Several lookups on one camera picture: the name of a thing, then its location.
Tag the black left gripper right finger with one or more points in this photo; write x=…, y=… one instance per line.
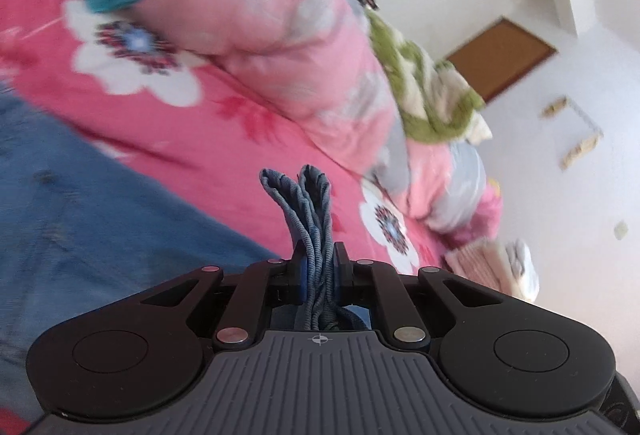
x=353, y=281

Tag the black left gripper left finger with blue pad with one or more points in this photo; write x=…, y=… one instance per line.
x=288, y=280

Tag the blue denim jeans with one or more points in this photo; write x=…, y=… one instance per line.
x=126, y=311

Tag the pink and white folded cloth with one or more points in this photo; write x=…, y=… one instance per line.
x=504, y=267

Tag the green and white fleece blanket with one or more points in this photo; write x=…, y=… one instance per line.
x=435, y=102

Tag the pink floral quilt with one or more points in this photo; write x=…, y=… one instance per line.
x=312, y=62

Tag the brown wooden door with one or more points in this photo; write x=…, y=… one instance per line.
x=499, y=57

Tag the magenta floral bed sheet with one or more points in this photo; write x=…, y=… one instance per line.
x=175, y=114

